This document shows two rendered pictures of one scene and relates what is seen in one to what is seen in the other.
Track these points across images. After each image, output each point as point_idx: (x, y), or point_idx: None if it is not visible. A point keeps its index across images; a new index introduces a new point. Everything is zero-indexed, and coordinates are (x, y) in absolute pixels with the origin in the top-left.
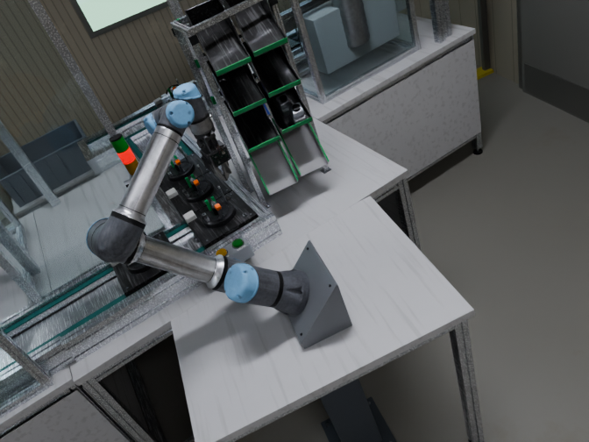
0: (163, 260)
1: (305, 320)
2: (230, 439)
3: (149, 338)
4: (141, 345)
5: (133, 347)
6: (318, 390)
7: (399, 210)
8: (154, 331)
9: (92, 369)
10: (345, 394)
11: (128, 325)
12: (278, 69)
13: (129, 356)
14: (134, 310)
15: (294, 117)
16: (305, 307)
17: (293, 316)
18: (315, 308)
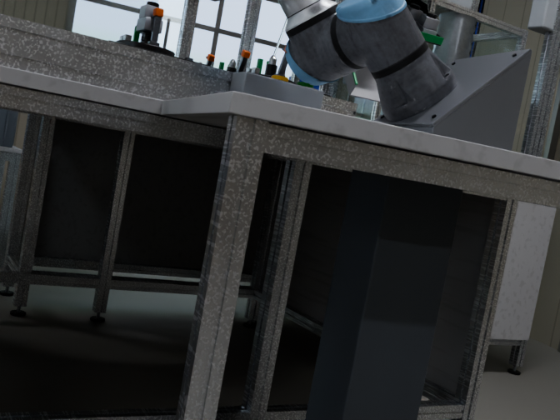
0: None
1: (446, 103)
2: (296, 124)
3: (117, 98)
4: (97, 101)
5: (85, 91)
6: (474, 147)
7: (488, 245)
8: (132, 94)
9: (2, 66)
10: (397, 367)
11: (87, 77)
12: None
13: (61, 108)
14: (115, 59)
15: (424, 26)
16: (446, 96)
17: (414, 111)
18: (473, 85)
